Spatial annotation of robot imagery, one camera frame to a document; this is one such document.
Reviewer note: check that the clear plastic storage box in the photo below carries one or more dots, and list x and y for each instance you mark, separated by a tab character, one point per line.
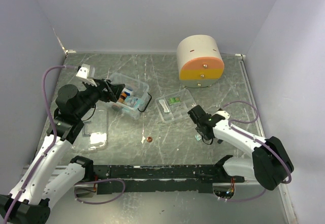
141	90

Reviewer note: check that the clear teal packet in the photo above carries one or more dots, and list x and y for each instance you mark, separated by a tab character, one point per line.
198	137

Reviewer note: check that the white gauze pad on lid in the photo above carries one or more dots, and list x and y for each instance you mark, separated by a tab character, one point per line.
98	138

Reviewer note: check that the round drawer cabinet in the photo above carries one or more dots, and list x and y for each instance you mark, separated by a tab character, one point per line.
199	61

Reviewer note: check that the amber bottle orange label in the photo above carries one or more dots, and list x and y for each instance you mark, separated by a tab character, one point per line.
117	106

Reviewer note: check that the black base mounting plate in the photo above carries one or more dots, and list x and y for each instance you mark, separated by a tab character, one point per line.
160	178

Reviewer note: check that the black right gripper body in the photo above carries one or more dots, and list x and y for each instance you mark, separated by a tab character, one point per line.
206	136

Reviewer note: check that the clear plastic box lid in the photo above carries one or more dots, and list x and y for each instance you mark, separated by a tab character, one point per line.
96	120

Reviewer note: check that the teal bandage packet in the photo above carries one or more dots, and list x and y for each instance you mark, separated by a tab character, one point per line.
129	109

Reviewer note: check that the clear compartment tray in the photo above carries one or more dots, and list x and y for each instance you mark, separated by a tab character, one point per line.
179	110

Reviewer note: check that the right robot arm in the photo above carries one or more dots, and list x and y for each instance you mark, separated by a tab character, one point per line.
268	162

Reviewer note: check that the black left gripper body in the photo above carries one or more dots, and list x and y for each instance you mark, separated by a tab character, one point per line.
103	95

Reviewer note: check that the white blue ointment tube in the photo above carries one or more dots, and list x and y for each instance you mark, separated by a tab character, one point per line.
128	92

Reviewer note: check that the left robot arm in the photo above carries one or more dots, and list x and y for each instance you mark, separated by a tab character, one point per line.
31	200

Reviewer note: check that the green sachet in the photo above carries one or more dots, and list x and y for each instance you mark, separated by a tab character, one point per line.
173	100

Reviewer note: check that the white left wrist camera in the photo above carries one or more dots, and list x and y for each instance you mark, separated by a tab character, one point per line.
86	74

